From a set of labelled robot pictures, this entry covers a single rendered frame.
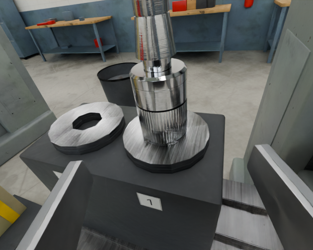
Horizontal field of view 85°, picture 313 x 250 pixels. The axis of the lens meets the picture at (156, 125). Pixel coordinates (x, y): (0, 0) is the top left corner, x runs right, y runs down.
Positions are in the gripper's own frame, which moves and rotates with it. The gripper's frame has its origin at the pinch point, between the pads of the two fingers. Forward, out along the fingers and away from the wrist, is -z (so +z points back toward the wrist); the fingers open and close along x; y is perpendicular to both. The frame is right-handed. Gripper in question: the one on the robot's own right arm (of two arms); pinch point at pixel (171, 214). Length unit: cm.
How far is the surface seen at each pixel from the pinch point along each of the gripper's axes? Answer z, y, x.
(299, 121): -34, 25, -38
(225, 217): -9.3, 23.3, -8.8
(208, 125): -11.7, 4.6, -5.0
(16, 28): -568, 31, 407
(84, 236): -8.2, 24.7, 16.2
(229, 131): -130, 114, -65
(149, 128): -8.0, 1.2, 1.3
